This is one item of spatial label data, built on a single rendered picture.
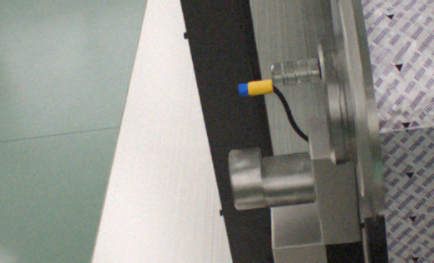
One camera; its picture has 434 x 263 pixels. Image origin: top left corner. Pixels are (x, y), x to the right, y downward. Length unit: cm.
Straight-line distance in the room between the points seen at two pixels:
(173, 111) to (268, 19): 28
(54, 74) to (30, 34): 42
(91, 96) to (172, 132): 207
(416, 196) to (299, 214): 15
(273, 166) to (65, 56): 303
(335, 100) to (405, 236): 9
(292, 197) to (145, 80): 77
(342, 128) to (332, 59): 4
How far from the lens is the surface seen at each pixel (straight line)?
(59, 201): 278
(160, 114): 127
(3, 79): 357
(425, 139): 50
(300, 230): 64
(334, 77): 51
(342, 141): 52
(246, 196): 60
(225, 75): 85
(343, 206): 61
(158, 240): 104
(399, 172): 50
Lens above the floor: 153
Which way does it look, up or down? 32 degrees down
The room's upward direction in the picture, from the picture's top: 11 degrees counter-clockwise
